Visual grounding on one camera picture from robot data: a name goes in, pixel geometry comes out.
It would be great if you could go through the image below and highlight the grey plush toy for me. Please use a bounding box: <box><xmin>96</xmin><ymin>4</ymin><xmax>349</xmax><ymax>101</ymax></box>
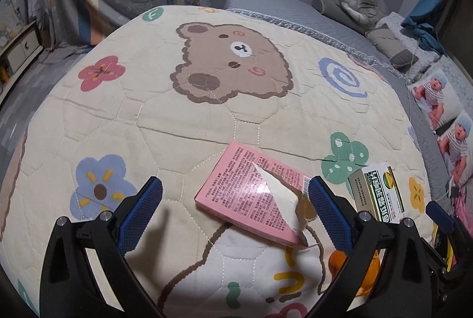
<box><xmin>338</xmin><ymin>0</ymin><xmax>381</xmax><ymax>27</ymax></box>

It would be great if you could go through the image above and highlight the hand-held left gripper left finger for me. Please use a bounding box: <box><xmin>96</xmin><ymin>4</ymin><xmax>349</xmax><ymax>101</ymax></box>
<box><xmin>39</xmin><ymin>176</ymin><xmax>165</xmax><ymax>318</ymax></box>

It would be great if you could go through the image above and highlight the baby print pillow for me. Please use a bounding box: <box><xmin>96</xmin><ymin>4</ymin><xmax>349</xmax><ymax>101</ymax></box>
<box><xmin>436</xmin><ymin>113</ymin><xmax>473</xmax><ymax>186</ymax></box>
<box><xmin>410</xmin><ymin>70</ymin><xmax>464</xmax><ymax>130</ymax></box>

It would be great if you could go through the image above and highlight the grey sofa bed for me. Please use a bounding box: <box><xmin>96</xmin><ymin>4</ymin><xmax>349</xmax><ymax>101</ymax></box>
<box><xmin>222</xmin><ymin>0</ymin><xmax>473</xmax><ymax>200</ymax></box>

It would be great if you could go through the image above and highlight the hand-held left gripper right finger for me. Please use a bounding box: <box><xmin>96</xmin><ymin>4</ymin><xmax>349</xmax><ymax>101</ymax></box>
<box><xmin>307</xmin><ymin>176</ymin><xmax>435</xmax><ymax>318</ymax></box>

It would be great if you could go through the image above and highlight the cream bear printed blanket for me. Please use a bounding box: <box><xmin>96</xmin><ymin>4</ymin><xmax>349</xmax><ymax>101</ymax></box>
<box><xmin>0</xmin><ymin>4</ymin><xmax>435</xmax><ymax>318</ymax></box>

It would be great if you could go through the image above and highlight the green and white box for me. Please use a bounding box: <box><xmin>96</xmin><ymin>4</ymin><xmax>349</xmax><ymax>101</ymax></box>
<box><xmin>347</xmin><ymin>162</ymin><xmax>405</xmax><ymax>224</ymax></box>

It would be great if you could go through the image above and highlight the small dark grey cushion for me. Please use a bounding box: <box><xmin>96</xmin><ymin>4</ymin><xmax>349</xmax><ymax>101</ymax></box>
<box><xmin>391</xmin><ymin>49</ymin><xmax>420</xmax><ymax>69</ymax></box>

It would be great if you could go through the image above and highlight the torn pink box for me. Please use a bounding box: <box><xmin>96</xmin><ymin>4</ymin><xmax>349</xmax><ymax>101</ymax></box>
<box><xmin>195</xmin><ymin>140</ymin><xmax>320</xmax><ymax>250</ymax></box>

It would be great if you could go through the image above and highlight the light grey quilted pillow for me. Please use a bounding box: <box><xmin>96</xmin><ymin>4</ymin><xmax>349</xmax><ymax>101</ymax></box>
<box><xmin>377</xmin><ymin>12</ymin><xmax>444</xmax><ymax>77</ymax></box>

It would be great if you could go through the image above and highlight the orange plastic toy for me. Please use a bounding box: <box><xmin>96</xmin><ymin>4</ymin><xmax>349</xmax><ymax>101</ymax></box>
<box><xmin>328</xmin><ymin>249</ymin><xmax>381</xmax><ymax>300</ymax></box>

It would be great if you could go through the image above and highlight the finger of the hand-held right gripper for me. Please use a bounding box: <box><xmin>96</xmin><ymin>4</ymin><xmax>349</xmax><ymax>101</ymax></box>
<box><xmin>426</xmin><ymin>249</ymin><xmax>463</xmax><ymax>280</ymax></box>
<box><xmin>425</xmin><ymin>201</ymin><xmax>471</xmax><ymax>244</ymax></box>

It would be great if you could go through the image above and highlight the white cabinet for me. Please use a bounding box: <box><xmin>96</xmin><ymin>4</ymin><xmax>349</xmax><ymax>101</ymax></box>
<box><xmin>0</xmin><ymin>20</ymin><xmax>45</xmax><ymax>82</ymax></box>

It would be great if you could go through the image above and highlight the dark grey bolster cushion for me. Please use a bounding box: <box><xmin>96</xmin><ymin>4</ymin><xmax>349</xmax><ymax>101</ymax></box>
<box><xmin>311</xmin><ymin>0</ymin><xmax>366</xmax><ymax>35</ymax></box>

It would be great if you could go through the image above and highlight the grey square cushion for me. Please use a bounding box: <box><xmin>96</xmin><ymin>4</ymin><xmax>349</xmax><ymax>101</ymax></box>
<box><xmin>365</xmin><ymin>26</ymin><xmax>403</xmax><ymax>58</ymax></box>

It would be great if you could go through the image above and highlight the pink printed cloth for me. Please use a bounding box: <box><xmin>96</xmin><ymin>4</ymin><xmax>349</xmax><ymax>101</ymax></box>
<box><xmin>451</xmin><ymin>185</ymin><xmax>473</xmax><ymax>230</ymax></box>

